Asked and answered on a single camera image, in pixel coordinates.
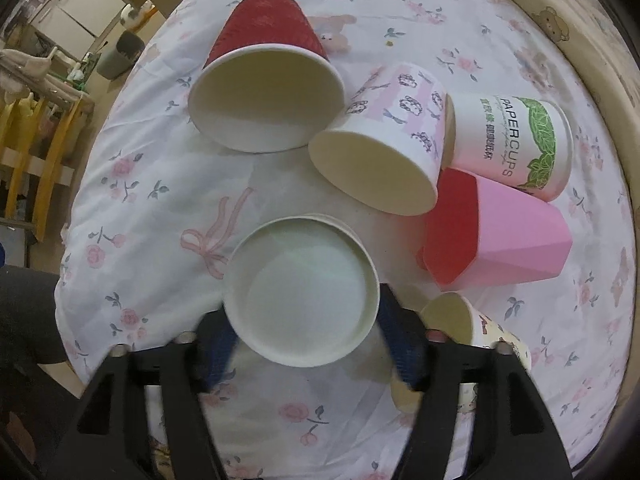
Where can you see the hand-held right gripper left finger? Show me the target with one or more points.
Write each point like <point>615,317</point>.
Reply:
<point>216,355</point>

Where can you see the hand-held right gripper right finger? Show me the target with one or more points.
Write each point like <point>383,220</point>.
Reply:
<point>400,345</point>

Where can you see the plain white paper cup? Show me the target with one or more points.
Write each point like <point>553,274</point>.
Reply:
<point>300,290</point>

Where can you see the small cartoon print paper cup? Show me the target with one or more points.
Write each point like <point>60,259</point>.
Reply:
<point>460,325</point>

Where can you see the pink faceted plastic cup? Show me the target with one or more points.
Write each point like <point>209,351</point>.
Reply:
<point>500,230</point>

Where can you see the pink floral paper cup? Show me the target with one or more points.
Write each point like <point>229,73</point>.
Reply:
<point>385,145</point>

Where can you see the white green leaf paper cup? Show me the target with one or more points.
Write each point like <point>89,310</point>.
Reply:
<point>515,140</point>

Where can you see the red ribbed paper cup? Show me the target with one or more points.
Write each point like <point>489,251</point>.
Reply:
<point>265,80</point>

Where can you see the white floral bed sheet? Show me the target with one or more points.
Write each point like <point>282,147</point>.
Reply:
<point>150,200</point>

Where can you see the person's dark trouser leg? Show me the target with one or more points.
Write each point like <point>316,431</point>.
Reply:
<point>25,330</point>

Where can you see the yellow wooden chair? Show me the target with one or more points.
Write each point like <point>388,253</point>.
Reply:
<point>35,145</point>

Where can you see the grey trash bin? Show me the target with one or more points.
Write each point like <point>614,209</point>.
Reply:
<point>118,55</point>

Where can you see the white cabinet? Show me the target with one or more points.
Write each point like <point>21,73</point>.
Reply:
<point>75,10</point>

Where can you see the beige bear print blanket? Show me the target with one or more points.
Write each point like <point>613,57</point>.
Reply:
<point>575,15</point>

